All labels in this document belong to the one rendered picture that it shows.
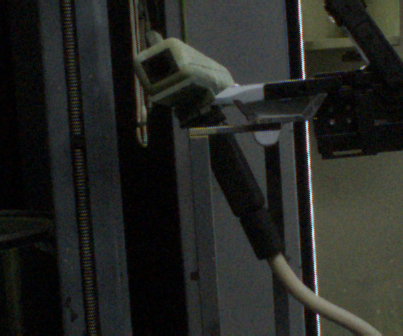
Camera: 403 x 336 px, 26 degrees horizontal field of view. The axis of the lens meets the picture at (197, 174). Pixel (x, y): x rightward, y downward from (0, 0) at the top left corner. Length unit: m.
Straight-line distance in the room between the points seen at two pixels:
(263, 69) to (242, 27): 0.07
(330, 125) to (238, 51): 0.49
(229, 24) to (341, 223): 1.74
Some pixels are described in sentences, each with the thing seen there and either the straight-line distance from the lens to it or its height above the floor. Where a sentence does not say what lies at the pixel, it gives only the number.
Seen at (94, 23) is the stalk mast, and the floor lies 1.19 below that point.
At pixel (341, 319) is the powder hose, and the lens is 0.86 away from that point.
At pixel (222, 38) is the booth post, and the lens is 1.31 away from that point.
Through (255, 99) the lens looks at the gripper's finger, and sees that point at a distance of 0.82.
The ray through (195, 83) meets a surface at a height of 1.13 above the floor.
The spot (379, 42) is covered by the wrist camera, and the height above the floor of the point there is 1.16.
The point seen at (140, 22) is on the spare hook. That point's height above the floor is 1.25.
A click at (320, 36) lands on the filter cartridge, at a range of 2.89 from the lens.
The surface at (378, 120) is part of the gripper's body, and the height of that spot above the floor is 1.09.
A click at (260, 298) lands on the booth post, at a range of 1.34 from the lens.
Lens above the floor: 1.12
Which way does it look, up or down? 5 degrees down
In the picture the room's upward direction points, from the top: 4 degrees counter-clockwise
